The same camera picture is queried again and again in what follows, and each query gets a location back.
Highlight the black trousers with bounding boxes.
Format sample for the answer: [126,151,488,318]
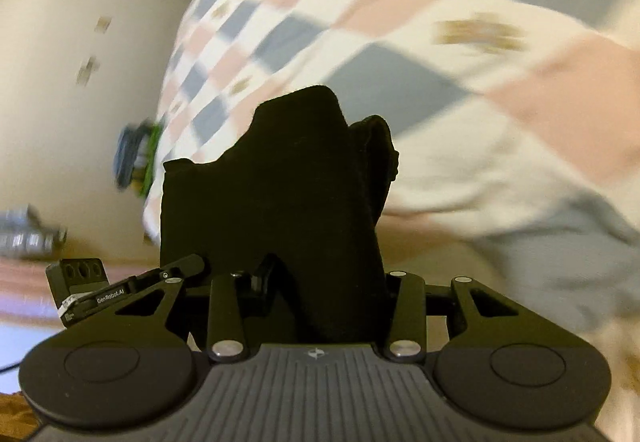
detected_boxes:
[160,86,399,344]

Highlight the folded blue green clothes stack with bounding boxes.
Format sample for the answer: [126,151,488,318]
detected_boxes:
[113,119,164,199]

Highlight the pastel checkered quilt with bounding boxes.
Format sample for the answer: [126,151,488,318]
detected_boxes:
[155,0,639,441]

